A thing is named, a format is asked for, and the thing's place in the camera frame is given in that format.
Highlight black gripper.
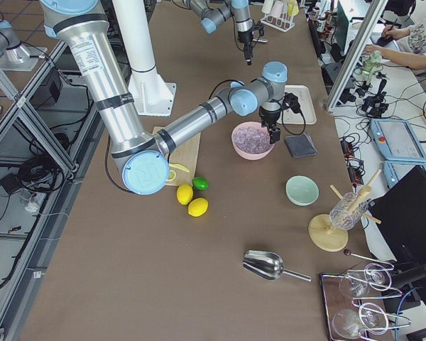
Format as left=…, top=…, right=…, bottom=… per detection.
left=258, top=102, right=282, bottom=144
left=238, top=30, right=253, bottom=65

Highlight pile of ice cubes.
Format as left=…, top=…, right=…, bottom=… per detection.
left=232, top=126, right=273, bottom=154

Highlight white cup rack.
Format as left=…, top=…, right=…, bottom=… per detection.
left=261, top=0, right=299, bottom=33

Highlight wooden cup stand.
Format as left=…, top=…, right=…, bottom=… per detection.
left=308, top=169, right=381, bottom=251

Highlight steel ice scoop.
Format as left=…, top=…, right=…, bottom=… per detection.
left=242, top=250, right=312, bottom=282

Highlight pink bowl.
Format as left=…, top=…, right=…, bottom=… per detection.
left=231, top=121, right=274, bottom=161

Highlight grey folded cloth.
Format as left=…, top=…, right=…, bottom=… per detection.
left=285, top=133, right=317, bottom=158

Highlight cream rabbit tray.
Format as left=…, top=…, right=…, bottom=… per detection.
left=278, top=85, right=317, bottom=125

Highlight green ceramic bowl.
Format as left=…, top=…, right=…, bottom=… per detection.
left=285, top=175, right=320, bottom=206

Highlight green lime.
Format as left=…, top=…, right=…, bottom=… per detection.
left=192, top=177, right=209, bottom=191

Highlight wooden cutting board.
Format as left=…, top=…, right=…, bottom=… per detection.
left=165, top=133, right=201, bottom=186

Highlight yellow plastic knife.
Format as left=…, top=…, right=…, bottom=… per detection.
left=170, top=163, right=190, bottom=173

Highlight yellow lemon near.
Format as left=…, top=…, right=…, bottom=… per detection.
left=187, top=197, right=209, bottom=217

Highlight yellow lemon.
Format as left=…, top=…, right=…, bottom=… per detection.
left=176, top=183, right=194, bottom=205
left=187, top=197, right=209, bottom=217

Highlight yellow lemon far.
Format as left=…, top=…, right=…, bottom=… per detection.
left=176, top=183, right=194, bottom=205

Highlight clear textured glass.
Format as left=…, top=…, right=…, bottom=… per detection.
left=329, top=193, right=368, bottom=231

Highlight lemon half slice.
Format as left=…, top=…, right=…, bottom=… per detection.
left=168, top=169, right=177, bottom=182

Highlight blue teach pendant far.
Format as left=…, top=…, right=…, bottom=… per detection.
left=370, top=119, right=426, bottom=163

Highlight blue teach pendant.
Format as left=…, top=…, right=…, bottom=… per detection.
left=370, top=119, right=426, bottom=163
left=383, top=161, right=426, bottom=189

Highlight blue teach pendant near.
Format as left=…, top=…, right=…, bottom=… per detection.
left=383, top=161, right=426, bottom=189

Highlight person in white shirt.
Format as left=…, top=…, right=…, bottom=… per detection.
left=362, top=18, right=426, bottom=73

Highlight wine glass upper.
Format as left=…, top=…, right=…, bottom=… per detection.
left=339, top=263, right=391, bottom=299

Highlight wine glass lower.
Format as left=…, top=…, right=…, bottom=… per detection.
left=332, top=303, right=389, bottom=340

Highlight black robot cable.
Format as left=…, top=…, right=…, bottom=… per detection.
left=209, top=77, right=310, bottom=136

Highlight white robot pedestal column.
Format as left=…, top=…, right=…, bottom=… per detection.
left=113, top=0, right=176, bottom=117

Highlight aluminium frame post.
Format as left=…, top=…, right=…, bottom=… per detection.
left=324, top=0, right=388, bottom=114

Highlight wire wine glass rack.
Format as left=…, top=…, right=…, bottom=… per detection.
left=319, top=261, right=411, bottom=340

